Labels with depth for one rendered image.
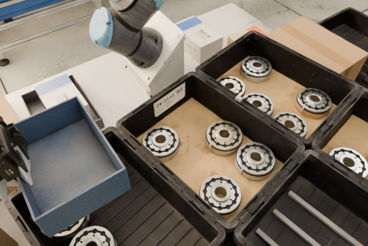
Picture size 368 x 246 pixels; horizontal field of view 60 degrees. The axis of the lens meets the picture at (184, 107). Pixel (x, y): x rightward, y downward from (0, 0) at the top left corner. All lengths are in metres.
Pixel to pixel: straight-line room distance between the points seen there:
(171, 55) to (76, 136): 0.55
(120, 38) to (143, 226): 0.56
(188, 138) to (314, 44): 0.61
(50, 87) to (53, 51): 1.54
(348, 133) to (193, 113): 0.46
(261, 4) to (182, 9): 0.73
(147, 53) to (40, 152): 0.57
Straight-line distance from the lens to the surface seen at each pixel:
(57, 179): 0.63
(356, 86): 1.05
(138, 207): 0.83
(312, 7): 3.27
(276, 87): 1.10
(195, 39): 1.33
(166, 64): 1.12
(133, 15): 1.00
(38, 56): 2.74
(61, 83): 1.21
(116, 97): 1.24
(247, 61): 1.13
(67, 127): 0.69
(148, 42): 1.11
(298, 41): 1.27
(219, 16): 1.64
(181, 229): 0.80
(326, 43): 1.30
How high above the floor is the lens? 1.58
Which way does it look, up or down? 49 degrees down
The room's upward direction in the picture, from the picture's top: straight up
